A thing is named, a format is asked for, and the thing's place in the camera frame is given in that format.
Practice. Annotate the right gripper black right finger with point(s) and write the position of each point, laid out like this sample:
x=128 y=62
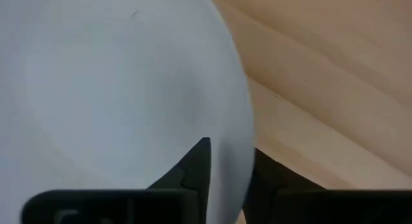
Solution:
x=267 y=185

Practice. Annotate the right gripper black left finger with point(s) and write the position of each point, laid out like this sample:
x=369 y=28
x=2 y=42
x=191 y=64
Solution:
x=196 y=167

